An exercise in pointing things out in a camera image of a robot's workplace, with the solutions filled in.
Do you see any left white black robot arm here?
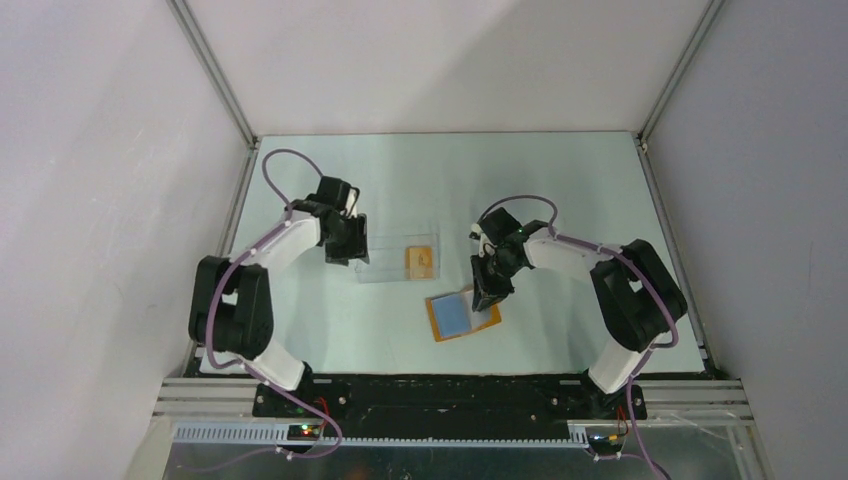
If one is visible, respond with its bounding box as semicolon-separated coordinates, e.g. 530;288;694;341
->
188;176;369;417

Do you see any orange card holder wallet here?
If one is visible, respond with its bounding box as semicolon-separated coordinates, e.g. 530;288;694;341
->
425;286;502;342

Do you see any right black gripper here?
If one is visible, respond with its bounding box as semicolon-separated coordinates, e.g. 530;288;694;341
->
471;252;523;311

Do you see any tan credit card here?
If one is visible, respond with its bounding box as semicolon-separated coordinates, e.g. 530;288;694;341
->
405;245;436;280

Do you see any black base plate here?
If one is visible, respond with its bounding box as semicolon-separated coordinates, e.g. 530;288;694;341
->
252;374;647;440

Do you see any grey slotted cable duct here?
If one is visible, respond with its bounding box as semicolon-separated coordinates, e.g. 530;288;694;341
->
173;421;589;448

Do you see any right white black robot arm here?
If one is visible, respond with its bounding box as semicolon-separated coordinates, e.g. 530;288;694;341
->
469;207;688;418

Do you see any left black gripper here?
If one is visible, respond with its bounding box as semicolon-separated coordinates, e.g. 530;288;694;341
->
324;213;369;266

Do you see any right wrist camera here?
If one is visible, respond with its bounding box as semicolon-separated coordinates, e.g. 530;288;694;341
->
469;223;488;244

